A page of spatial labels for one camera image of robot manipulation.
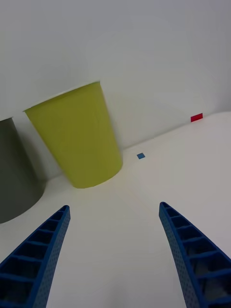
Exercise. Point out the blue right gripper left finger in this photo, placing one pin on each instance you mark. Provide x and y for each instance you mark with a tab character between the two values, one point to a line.
36	264

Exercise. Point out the grey plastic waste bin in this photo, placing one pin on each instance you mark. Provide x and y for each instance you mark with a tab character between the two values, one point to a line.
16	173

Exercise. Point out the yellow-green plastic waste bin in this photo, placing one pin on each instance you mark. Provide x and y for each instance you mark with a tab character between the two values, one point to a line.
79	139

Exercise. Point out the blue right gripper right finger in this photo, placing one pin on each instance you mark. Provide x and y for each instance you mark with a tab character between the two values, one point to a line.
195	260

